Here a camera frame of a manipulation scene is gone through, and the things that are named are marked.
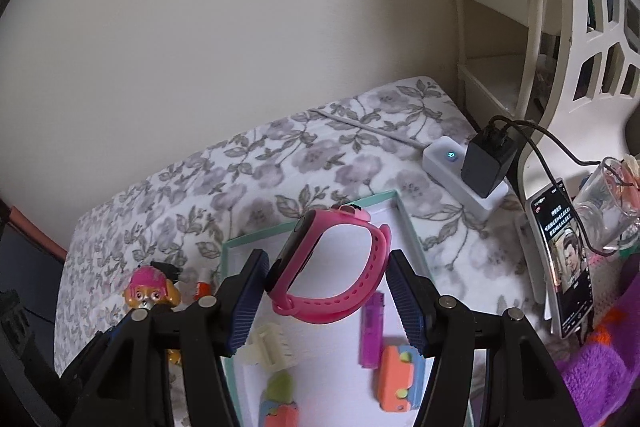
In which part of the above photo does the black power adapter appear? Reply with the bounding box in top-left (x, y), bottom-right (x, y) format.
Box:
top-left (460, 116), bottom-right (520, 198)

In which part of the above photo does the smartphone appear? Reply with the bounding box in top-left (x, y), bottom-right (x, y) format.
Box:
top-left (530, 177), bottom-right (596, 340)

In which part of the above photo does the dark cabinet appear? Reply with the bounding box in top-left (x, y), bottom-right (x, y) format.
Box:
top-left (0, 217), bottom-right (66, 358)

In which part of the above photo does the teal tray white inside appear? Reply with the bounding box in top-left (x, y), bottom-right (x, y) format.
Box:
top-left (220, 189), bottom-right (441, 427)

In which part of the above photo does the cream hair claw clip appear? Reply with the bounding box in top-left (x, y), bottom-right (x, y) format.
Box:
top-left (241, 324), bottom-right (296, 370)

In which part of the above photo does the floral bed blanket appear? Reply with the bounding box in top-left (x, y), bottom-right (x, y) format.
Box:
top-left (52, 77), bottom-right (551, 378)

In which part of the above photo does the pink kids watch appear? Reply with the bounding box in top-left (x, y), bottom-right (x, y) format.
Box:
top-left (263, 203), bottom-right (392, 325)

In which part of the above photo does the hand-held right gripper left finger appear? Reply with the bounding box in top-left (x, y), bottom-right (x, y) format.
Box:
top-left (59, 248), bottom-right (271, 427)

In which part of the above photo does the clear glass jar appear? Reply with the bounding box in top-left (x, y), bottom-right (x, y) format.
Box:
top-left (570, 156), bottom-right (640, 258)

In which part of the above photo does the black charging cable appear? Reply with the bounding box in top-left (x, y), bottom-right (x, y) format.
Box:
top-left (492, 119), bottom-right (626, 255)

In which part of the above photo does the orange toy block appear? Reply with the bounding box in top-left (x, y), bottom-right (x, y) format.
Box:
top-left (372, 342), bottom-right (426, 413)

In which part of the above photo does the purple fleece cloth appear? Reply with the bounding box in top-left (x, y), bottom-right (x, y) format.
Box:
top-left (560, 252), bottom-right (640, 427)

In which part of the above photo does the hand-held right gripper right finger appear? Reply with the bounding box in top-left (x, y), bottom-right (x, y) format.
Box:
top-left (387, 249), bottom-right (566, 427)

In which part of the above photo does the pink pup toy figure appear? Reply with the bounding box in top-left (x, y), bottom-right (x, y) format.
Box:
top-left (122, 264), bottom-right (182, 365)

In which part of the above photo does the purple lighter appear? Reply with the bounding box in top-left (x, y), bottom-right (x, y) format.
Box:
top-left (359, 292), bottom-right (386, 370)

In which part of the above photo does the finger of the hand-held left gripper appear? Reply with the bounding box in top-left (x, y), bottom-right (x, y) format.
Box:
top-left (90, 324), bottom-right (132, 360)

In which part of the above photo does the white power strip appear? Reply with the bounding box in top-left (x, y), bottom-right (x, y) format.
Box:
top-left (421, 136), bottom-right (511, 223)

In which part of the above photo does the pastel puzzle eraser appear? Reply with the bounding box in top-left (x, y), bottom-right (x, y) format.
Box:
top-left (257, 369), bottom-right (301, 427)

